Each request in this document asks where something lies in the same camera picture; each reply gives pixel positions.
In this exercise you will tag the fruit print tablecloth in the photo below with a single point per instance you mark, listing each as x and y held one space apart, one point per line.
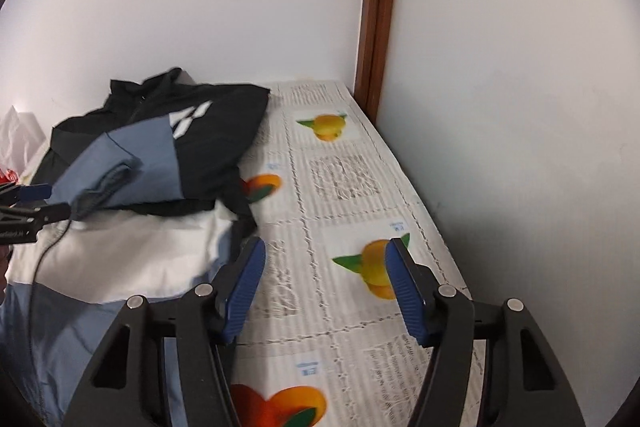
340 207

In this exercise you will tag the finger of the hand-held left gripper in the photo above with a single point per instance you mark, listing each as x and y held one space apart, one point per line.
47 213
35 192

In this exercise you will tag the white plastic bag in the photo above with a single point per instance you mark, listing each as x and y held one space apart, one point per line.
20 132

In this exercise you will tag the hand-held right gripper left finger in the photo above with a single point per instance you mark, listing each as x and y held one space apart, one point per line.
244 289

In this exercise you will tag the black blue white jacket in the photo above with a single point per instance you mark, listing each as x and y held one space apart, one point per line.
210 147

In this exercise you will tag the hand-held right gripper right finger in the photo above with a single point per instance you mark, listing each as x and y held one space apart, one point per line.
406 292

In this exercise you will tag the brown wooden door frame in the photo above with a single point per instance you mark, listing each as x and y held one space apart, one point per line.
376 7

